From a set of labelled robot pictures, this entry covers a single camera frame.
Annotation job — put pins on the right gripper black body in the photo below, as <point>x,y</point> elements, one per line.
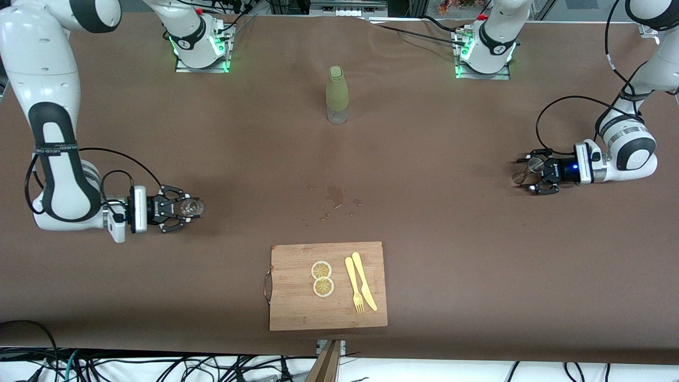
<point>153,208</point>

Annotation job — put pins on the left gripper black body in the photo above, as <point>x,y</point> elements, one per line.
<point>563,171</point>

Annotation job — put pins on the steel double jigger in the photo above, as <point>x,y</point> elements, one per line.
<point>534,166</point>

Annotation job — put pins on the clear glass cup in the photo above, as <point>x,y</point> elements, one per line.
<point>191,208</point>

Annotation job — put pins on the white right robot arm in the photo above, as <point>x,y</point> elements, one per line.
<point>53,63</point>

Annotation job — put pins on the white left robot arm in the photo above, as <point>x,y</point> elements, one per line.
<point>631,154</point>

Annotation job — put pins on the wooden cutting board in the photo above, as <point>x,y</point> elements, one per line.
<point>297,307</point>

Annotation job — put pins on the lemon slice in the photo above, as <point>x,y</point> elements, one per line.
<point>321,270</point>
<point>323,287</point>

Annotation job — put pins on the orange plastic item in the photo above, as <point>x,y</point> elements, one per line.
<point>451,6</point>

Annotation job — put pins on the yellow plastic fork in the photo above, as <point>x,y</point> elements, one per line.
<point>351,276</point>

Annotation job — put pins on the green sleeved glass bottle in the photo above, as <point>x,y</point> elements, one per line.
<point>337,90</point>

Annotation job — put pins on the yellow plastic knife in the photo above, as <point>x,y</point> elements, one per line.
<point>361,273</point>

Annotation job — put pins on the grey metal box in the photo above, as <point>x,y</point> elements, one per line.
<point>347,8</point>

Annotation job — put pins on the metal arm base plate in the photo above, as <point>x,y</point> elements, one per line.
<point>498,76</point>
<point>212,69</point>

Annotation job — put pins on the metal table corner bracket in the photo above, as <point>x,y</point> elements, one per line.
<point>648,31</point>

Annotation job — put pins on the small metal bracket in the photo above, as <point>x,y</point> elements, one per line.
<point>342,346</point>

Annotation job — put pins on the wooden post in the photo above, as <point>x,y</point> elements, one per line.
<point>326,369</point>

